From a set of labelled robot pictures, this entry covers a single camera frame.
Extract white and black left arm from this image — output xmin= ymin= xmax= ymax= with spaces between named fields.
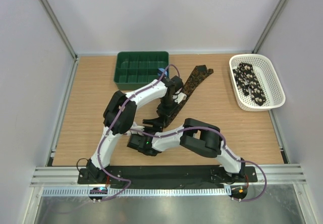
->
xmin=83 ymin=76 xmax=184 ymax=184

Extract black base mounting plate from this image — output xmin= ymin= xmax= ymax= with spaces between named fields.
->
xmin=77 ymin=164 xmax=258 ymax=190

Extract rolled blue striped tie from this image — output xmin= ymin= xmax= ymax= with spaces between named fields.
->
xmin=157 ymin=68 xmax=168 ymax=77

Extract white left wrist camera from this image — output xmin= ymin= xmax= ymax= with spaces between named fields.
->
xmin=173 ymin=92 xmax=187 ymax=104

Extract black tie with white pattern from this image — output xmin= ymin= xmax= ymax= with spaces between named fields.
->
xmin=233 ymin=63 xmax=266 ymax=106

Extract white perforated plastic basket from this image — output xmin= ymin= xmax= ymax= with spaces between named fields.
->
xmin=229 ymin=54 xmax=286 ymax=111

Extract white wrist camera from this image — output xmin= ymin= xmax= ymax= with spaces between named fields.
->
xmin=173 ymin=92 xmax=187 ymax=104
xmin=129 ymin=126 xmax=145 ymax=135

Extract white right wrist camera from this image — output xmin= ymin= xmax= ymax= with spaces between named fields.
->
xmin=129 ymin=126 xmax=145 ymax=135

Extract white slotted cable duct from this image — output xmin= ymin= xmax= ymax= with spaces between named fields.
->
xmin=42 ymin=187 xmax=231 ymax=198

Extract black tie with gold keys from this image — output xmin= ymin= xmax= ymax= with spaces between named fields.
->
xmin=164 ymin=65 xmax=214 ymax=128

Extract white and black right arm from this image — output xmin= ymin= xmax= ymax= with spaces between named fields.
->
xmin=127 ymin=118 xmax=246 ymax=184

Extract green divided organizer tray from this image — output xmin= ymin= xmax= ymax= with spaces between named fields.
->
xmin=114 ymin=51 xmax=169 ymax=91

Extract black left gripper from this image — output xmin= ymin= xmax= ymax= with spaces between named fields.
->
xmin=157 ymin=96 xmax=181 ymax=125

